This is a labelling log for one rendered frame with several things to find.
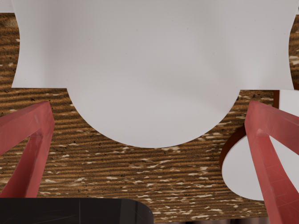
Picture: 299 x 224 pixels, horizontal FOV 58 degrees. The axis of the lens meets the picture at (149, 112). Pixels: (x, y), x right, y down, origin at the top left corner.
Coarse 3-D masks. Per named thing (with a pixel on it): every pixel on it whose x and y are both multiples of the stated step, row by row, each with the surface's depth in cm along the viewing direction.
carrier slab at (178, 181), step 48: (0, 48) 14; (288, 48) 14; (0, 96) 16; (48, 96) 16; (240, 96) 16; (96, 144) 19; (192, 144) 19; (0, 192) 22; (48, 192) 22; (96, 192) 22; (144, 192) 22; (192, 192) 22
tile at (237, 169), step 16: (288, 96) 15; (288, 112) 16; (240, 128) 18; (224, 144) 19; (240, 144) 17; (224, 160) 18; (240, 160) 18; (288, 160) 18; (224, 176) 19; (240, 176) 19; (256, 176) 19; (288, 176) 19; (240, 192) 20; (256, 192) 20
